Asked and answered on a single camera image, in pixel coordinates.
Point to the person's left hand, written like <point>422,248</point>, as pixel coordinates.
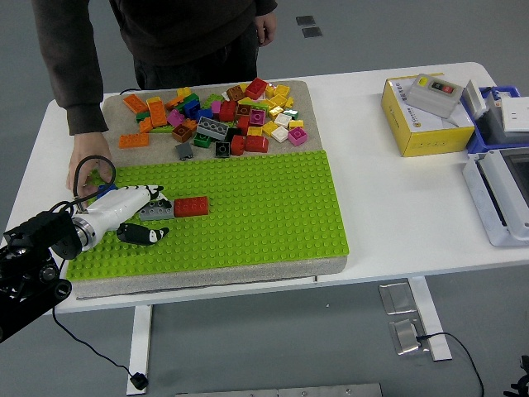
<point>268,27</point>

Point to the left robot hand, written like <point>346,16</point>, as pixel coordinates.
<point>120,202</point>

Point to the person's right hand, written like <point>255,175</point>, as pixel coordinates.
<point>89,144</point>

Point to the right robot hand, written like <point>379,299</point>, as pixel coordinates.
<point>521,380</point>

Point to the blue square brick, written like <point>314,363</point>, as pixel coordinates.
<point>192,108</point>
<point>108,189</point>
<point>204,114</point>

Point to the light grey long brick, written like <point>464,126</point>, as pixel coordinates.
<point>159,211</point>

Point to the orange long brick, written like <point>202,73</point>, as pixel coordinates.
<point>133,140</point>
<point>135,103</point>
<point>158,113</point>

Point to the green studded baseplate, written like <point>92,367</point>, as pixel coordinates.
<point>268,207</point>

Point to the person's left forearm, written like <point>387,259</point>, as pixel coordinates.
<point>266,7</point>

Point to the person's right forearm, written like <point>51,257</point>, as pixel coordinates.
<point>80,99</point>

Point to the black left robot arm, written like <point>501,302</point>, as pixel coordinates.
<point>33,256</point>

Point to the grey floor plate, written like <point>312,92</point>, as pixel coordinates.
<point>305,20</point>
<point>311,32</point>

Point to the orange small brick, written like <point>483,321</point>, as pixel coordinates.
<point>173,103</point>
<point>146,125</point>
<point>191,123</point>

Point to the dark green small brick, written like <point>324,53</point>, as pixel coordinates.
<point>143,116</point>

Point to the red square brick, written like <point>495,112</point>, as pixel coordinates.
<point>227,111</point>
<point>256,143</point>
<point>238,145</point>
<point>256,88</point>
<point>243,124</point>

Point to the yellow brick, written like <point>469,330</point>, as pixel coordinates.
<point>282,90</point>
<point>289,102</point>
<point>243,87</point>
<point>153,99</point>
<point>296,124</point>
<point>269,91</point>
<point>255,131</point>
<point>278,100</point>
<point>184,92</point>
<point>270,128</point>

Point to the red long brick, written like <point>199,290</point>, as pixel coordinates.
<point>191,207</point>

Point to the brown square brick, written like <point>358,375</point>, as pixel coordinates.
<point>182,132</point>
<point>234,93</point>
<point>243,110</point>

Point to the lime green flat plate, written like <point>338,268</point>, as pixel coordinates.
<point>162,129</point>

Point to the lime green brick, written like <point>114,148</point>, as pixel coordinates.
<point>252,102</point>
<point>211,100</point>

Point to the dark grey small brick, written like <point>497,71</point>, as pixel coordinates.
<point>184,151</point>

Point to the shiny gold brick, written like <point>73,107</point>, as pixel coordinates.
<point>275,112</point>

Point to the shiny green brick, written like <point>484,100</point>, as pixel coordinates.
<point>291,113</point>

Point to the magenta square brick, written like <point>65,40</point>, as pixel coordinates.
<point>297,136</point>
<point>175,117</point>
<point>257,117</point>

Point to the white square brick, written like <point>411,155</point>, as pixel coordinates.
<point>279,134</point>
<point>282,120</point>

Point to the pink small brick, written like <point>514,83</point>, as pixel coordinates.
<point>215,107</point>

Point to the black square brick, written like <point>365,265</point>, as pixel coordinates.
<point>222,149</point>
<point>233,134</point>

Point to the dark grey long brick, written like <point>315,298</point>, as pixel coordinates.
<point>212,128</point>

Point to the person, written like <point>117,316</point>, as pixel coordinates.
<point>186,29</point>

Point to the white table leg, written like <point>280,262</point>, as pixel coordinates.
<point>139,351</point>
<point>430,318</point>

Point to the grey-brown foam mat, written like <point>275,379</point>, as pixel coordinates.
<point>206,278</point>

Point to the silver floor patch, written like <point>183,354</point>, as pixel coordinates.
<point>396,298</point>
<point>405,337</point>

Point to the yellow cardboard box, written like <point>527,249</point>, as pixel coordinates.
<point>434,140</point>

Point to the white plastic block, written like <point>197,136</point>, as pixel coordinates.
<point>473,99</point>

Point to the blue plastic bin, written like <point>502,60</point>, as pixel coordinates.
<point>479,144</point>

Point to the metal floor strip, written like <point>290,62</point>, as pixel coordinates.
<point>281,390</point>

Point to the grey plastic box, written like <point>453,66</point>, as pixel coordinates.
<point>494,124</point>

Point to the grey push-button switch box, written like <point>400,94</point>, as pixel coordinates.
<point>430,99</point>

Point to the white electrical enclosure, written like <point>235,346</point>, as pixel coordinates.
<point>483,198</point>

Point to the white wall socket plate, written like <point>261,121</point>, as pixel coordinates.
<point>516,116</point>

